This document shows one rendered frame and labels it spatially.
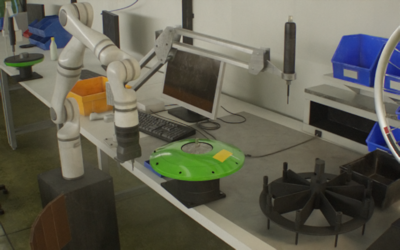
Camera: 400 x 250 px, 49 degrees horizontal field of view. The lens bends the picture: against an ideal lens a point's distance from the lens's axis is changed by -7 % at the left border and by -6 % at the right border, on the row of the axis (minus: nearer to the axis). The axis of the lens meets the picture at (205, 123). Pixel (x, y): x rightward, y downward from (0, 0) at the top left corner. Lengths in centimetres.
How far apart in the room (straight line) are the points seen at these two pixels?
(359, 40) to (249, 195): 87
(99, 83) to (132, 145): 142
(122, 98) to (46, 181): 67
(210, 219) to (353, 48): 100
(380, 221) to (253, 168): 56
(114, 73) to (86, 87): 145
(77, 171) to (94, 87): 103
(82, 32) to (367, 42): 118
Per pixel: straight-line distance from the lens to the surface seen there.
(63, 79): 171
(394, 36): 130
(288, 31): 149
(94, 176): 193
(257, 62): 155
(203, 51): 167
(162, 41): 175
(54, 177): 197
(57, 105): 179
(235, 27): 268
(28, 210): 354
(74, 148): 186
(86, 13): 159
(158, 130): 215
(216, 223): 143
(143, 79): 185
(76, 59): 167
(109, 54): 143
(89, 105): 247
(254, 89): 261
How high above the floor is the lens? 167
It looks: 19 degrees down
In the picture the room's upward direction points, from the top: 1 degrees counter-clockwise
